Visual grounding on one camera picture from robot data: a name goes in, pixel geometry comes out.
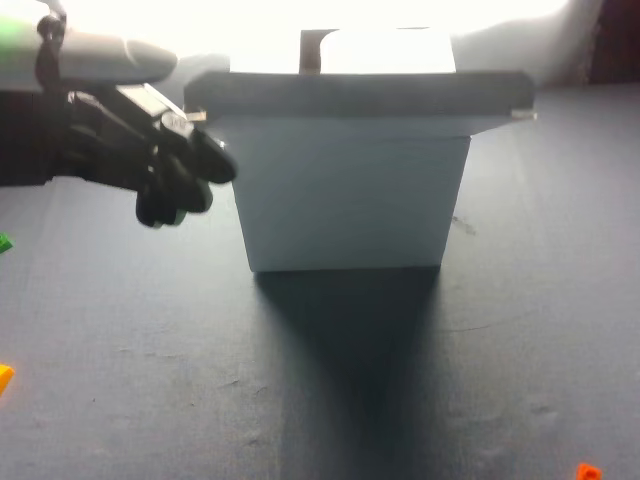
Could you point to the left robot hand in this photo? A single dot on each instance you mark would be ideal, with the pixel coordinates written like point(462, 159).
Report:
point(115, 135)

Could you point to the cardboard box with flaps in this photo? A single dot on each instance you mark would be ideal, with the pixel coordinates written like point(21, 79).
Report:
point(345, 200)

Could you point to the green toy block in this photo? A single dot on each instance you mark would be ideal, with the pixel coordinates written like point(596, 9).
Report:
point(4, 243)

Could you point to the grey tablecloth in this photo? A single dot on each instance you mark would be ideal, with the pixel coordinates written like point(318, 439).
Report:
point(125, 325)

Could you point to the yellow-orange toy block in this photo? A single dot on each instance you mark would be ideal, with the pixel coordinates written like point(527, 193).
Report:
point(5, 380)

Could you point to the orange toy block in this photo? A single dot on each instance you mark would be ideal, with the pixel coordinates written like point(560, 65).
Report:
point(587, 472)

